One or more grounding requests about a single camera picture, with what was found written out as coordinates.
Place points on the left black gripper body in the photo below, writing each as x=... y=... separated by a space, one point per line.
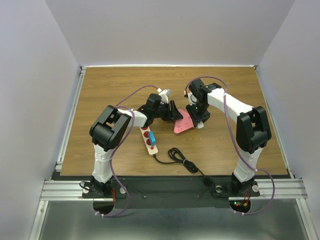
x=164 y=111

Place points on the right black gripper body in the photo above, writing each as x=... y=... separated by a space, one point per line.
x=198 y=111

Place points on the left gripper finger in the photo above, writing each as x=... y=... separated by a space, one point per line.
x=175 y=110
x=177 y=116

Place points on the pink triangular power socket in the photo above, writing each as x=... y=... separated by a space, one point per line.
x=184 y=124

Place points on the blue plug adapter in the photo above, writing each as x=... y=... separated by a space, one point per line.
x=151 y=139

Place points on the white red power strip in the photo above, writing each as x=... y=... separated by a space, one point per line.
x=151 y=150

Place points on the white charger block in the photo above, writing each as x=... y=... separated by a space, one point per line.
x=200 y=125

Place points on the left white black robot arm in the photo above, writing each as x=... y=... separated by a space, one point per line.
x=108 y=132

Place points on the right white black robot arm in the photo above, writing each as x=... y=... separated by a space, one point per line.
x=252 y=127

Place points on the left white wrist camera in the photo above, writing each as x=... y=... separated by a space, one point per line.
x=164 y=94

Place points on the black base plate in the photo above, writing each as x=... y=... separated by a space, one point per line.
x=169 y=192

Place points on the aluminium frame rails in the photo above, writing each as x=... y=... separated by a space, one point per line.
x=53 y=189

